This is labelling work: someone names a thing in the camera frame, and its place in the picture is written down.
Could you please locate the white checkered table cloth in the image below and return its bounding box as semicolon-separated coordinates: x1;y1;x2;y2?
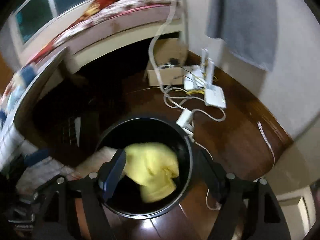
1;47;69;171

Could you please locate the bed with floral mattress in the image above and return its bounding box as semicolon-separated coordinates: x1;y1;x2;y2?
0;0;187;120

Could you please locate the white flat modem box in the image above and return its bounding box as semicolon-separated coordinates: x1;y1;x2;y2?
204;85;227;109

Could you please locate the white router with antennas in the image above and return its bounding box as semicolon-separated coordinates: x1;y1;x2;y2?
182;48;215;91

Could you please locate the open cardboard box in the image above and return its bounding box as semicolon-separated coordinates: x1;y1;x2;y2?
153;38;188;86

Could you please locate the grey hanging curtain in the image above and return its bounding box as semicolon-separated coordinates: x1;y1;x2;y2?
206;0;278;72

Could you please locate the window with white frame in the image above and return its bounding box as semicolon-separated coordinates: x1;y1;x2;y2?
14;0;86;44

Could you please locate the yellow cloth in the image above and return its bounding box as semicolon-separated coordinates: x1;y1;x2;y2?
123;142;180;203

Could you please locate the black round trash bin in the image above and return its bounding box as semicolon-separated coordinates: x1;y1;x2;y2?
98;116;194;219

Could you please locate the white thick cable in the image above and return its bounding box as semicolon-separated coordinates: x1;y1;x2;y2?
148;0;178;93

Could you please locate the white power strip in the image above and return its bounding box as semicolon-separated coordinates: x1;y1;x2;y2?
176;109;194;142

